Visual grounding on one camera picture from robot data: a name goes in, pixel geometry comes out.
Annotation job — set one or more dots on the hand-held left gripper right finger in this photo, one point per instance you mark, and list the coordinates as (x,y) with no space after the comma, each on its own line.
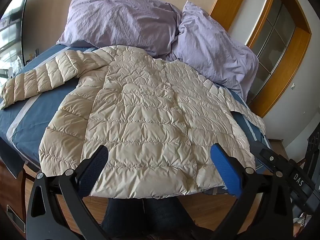
(225,170)

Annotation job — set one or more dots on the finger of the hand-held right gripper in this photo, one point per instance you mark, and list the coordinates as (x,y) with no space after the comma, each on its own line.
(268,158)

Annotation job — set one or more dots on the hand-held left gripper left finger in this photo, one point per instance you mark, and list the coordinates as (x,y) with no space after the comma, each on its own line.
(97,165)

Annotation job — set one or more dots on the beige quilted puffer jacket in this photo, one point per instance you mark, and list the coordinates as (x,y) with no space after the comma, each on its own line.
(140,120)

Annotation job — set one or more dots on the dark furniture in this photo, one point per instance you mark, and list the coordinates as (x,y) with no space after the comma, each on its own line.
(313,152)

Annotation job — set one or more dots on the person's legs in dark pants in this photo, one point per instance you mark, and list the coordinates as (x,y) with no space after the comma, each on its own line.
(150,217)

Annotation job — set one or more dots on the blue striped bed sheet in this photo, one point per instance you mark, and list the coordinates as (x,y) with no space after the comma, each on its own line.
(37,110)

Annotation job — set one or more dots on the wooden door with glass panels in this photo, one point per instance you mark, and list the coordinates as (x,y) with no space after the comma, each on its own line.
(275,47)

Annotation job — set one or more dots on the lighter purple pillow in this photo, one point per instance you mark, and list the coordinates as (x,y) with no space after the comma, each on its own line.
(212,52)

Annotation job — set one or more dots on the darker purple pillow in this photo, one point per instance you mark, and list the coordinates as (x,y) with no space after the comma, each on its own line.
(120,22)

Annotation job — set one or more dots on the window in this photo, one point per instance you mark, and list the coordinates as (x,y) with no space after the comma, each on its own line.
(12,30)

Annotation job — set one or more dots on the wooden bed frame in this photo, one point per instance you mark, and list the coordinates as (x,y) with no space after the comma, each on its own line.
(15,195)

